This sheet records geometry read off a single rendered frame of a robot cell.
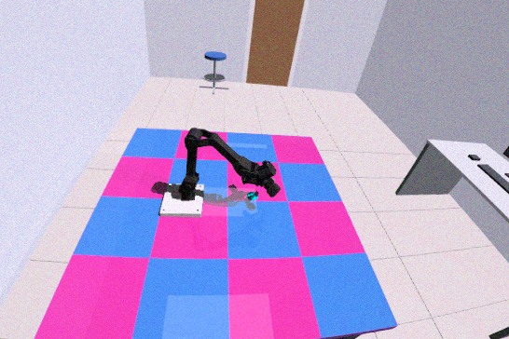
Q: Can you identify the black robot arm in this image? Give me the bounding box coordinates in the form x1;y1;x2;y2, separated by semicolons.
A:
178;128;276;201

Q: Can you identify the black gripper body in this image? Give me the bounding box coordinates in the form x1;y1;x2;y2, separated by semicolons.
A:
256;179;281;197

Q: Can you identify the cyan circle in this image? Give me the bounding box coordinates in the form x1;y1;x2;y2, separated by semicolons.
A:
247;192;258;201

